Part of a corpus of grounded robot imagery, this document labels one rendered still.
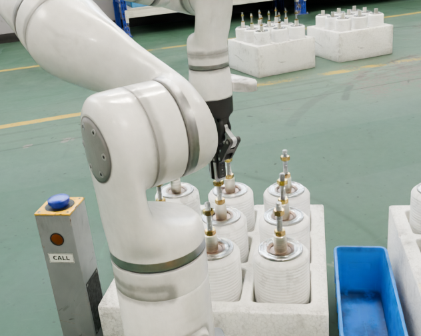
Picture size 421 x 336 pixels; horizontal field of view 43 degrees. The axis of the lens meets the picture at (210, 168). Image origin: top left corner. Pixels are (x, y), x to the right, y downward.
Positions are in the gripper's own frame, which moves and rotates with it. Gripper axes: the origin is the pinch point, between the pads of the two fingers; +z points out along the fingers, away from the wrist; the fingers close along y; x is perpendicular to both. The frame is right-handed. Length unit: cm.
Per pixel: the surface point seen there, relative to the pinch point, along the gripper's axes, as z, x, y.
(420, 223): 15.5, 32.9, 21.1
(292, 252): 9.7, 0.9, 19.0
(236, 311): 17.1, -10.2, 17.2
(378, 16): 11, 228, -148
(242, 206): 11.8, 8.0, -3.6
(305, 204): 11.8, 17.7, 4.7
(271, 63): 28, 152, -162
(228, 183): 7.8, 7.5, -7.6
